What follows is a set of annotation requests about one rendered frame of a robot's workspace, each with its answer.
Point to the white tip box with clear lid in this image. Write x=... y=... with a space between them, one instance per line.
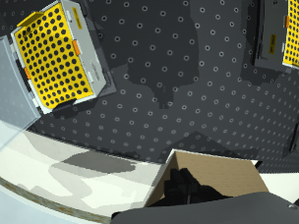
x=18 y=106

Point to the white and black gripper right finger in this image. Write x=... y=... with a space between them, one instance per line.
x=195 y=192

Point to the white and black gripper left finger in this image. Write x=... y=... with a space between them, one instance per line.
x=174 y=190

